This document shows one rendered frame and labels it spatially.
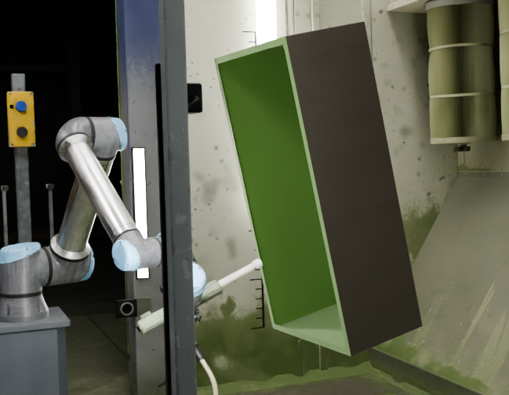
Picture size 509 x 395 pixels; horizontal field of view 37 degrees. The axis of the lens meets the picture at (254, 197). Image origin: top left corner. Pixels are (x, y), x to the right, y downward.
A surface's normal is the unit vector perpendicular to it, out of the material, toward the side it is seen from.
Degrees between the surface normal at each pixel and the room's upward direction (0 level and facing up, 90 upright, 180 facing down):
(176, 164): 90
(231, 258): 90
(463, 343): 57
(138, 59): 90
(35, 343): 90
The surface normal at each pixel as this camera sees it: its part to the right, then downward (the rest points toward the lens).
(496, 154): -0.93, 0.04
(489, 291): -0.79, -0.50
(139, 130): 0.37, 0.04
